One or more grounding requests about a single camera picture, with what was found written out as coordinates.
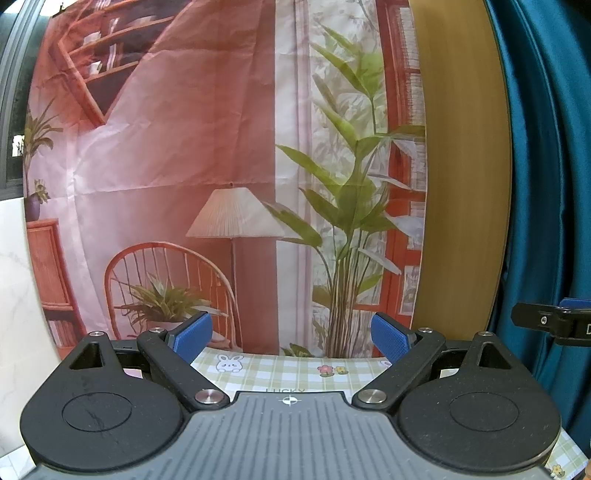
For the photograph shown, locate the yellow wooden panel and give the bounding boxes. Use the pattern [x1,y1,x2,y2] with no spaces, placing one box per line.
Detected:
[408,0,514,334]

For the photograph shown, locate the printed wall backdrop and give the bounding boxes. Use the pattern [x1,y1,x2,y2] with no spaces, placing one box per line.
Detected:
[22,0,428,361]

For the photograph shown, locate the green checked tablecloth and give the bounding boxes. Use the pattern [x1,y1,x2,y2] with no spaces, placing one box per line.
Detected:
[188,345,591,480]

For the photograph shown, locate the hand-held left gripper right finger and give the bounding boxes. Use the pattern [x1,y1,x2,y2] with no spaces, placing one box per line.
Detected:
[352,312,513,412]

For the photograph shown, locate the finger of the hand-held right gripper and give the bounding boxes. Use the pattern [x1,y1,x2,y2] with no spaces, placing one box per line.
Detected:
[511,298,591,347]

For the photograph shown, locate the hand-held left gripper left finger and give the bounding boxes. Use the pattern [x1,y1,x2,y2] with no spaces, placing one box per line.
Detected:
[69,311,230,412]

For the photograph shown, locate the blue curtain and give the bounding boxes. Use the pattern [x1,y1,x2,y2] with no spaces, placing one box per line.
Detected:
[484,0,591,445]

